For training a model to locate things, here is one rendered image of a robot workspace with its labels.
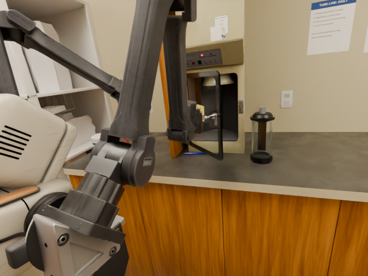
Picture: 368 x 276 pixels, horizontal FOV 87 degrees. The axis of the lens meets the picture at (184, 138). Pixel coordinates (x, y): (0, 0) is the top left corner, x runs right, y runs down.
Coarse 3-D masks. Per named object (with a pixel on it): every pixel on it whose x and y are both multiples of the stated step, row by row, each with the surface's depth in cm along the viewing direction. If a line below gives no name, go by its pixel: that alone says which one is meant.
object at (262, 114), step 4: (260, 108) 89; (264, 108) 89; (256, 112) 93; (260, 112) 90; (264, 112) 89; (268, 112) 91; (252, 116) 91; (256, 116) 89; (260, 116) 88; (264, 116) 87; (268, 116) 87; (272, 116) 88
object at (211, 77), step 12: (204, 72) 84; (216, 72) 77; (192, 84) 95; (204, 84) 86; (216, 84) 79; (192, 96) 98; (204, 96) 89; (216, 96) 81; (204, 108) 91; (216, 108) 83; (204, 120) 93; (216, 120) 85; (204, 132) 96; (216, 132) 87; (192, 144) 110; (204, 144) 98; (216, 144) 89; (216, 156) 91
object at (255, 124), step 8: (272, 120) 89; (256, 128) 90; (264, 128) 88; (272, 128) 90; (256, 136) 91; (264, 136) 89; (256, 144) 92; (264, 144) 91; (256, 152) 94; (264, 152) 92
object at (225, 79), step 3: (222, 75) 101; (225, 75) 101; (228, 75) 102; (231, 75) 105; (222, 78) 101; (225, 78) 101; (228, 78) 102; (231, 78) 103; (222, 81) 101; (225, 81) 101; (228, 81) 102; (231, 81) 103; (222, 84) 101
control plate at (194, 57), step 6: (186, 54) 91; (192, 54) 90; (198, 54) 90; (204, 54) 89; (216, 54) 88; (186, 60) 94; (192, 60) 94; (204, 60) 92; (216, 60) 91; (186, 66) 98; (192, 66) 97
